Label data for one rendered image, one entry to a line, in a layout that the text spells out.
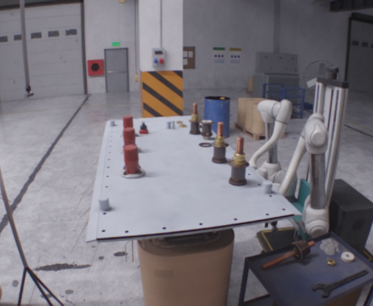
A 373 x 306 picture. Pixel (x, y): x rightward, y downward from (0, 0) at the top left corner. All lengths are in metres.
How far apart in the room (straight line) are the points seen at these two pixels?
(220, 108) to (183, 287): 5.34
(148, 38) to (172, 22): 0.65
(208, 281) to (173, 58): 5.62
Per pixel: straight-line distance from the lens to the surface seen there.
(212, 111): 6.49
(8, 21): 15.86
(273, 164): 2.59
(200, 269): 1.42
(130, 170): 1.38
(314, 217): 1.94
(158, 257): 1.34
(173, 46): 6.61
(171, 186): 1.28
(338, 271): 1.70
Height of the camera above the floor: 1.93
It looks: 20 degrees down
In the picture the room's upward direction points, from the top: straight up
